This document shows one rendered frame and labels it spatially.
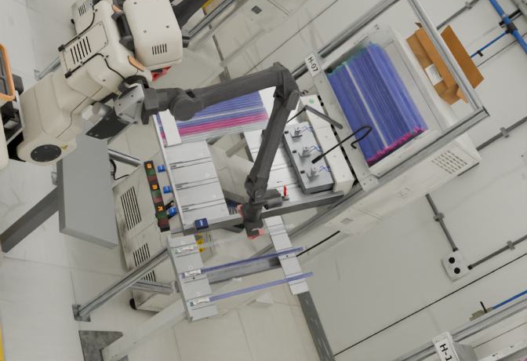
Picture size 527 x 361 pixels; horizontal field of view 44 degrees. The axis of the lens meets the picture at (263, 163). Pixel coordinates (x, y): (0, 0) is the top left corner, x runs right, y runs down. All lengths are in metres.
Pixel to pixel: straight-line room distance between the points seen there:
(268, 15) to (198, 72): 0.58
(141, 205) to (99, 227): 0.88
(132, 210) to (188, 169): 0.67
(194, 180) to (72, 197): 0.56
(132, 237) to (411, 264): 1.81
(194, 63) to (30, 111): 1.88
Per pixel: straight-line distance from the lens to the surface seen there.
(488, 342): 2.69
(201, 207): 2.77
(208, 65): 4.17
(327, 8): 5.31
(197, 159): 2.90
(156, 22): 2.12
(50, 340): 3.01
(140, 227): 3.39
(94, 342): 3.14
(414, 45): 3.32
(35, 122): 2.36
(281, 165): 2.92
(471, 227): 4.19
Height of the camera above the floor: 2.20
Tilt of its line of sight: 24 degrees down
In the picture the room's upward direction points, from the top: 54 degrees clockwise
